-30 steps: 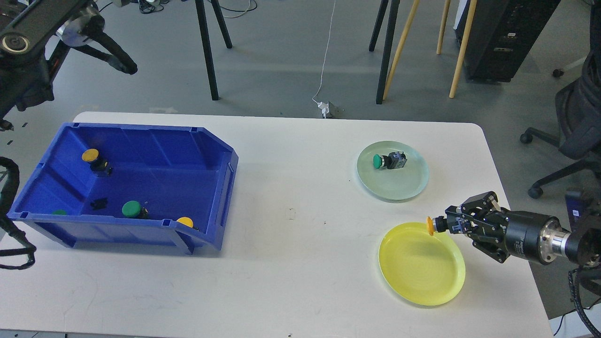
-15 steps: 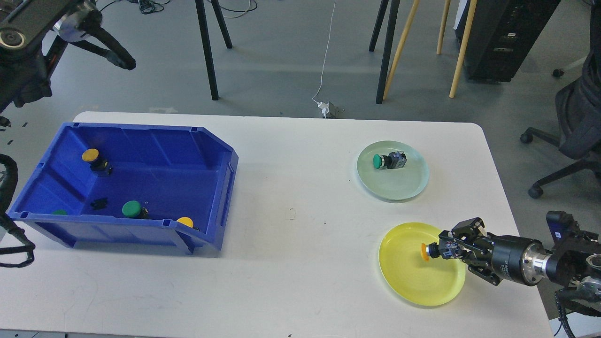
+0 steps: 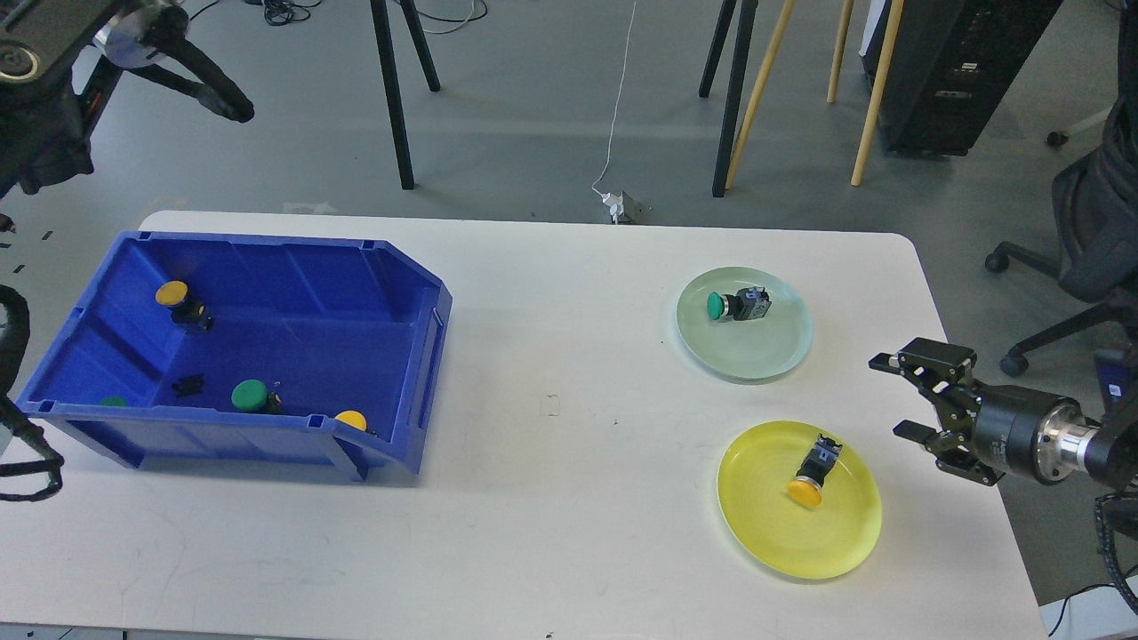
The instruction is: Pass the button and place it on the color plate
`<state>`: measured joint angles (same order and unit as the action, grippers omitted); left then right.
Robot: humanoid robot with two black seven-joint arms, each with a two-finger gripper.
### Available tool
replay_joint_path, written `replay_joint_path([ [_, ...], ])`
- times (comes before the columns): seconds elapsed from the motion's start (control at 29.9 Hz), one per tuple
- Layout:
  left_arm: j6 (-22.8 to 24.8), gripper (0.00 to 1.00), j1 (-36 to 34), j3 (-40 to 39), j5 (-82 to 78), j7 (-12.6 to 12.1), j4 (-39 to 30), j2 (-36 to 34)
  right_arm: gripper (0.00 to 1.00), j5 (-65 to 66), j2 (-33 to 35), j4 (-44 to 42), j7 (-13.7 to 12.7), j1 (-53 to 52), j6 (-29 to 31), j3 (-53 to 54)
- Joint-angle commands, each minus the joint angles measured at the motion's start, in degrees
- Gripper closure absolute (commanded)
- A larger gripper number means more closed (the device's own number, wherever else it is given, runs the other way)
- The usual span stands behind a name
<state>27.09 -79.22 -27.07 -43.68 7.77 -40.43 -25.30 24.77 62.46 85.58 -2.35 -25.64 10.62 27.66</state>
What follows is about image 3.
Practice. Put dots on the yellow plate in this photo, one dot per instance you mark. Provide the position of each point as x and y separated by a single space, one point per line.
819 543

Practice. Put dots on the black stand legs centre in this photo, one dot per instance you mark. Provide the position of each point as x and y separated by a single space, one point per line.
740 15

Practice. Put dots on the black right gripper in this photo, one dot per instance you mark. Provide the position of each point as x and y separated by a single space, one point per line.
1013 430

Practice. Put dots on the light green plate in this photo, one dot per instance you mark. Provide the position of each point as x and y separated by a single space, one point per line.
744 350

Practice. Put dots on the black tripod legs left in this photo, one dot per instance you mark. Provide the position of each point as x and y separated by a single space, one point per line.
390 79

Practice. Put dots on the small black button part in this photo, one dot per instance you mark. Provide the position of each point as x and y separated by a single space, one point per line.
191 385

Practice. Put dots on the green push button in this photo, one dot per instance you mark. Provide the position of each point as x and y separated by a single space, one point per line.
255 397
749 303

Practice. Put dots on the blue plastic storage bin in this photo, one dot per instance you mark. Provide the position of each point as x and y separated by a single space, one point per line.
329 324

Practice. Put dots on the black computer tower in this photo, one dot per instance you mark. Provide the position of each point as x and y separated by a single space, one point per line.
953 63

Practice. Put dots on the yellow push button front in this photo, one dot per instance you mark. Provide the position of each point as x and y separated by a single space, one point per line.
355 419

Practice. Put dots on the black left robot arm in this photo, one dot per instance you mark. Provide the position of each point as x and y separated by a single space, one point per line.
63 59

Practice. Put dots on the white power adapter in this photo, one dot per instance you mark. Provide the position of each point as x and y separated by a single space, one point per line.
624 209

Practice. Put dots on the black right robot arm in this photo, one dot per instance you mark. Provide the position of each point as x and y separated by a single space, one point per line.
1111 460

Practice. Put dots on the black office chair base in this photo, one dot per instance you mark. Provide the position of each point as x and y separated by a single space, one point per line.
1095 212

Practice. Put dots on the yellow push button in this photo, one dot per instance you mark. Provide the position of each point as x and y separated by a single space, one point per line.
186 310
355 419
806 487

